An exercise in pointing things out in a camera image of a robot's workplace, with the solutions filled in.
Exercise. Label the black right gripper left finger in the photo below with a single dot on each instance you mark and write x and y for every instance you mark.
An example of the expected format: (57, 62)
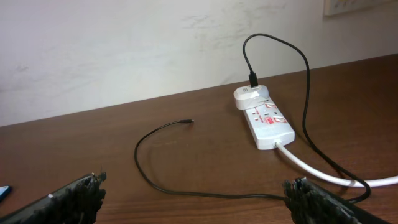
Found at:
(76, 202)

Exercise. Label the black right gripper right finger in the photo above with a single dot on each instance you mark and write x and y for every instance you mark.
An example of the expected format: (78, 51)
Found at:
(311, 204)

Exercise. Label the blue Samsung smartphone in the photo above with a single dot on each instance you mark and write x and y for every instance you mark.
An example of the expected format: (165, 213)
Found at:
(4, 192)

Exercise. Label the white power extension strip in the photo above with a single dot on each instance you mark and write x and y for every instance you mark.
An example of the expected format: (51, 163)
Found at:
(269, 126)

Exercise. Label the white USB charger adapter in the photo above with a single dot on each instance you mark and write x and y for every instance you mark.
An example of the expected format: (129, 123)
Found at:
(247, 97)

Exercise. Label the white wall socket plate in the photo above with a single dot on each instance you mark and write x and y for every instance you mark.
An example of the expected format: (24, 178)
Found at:
(335, 7)

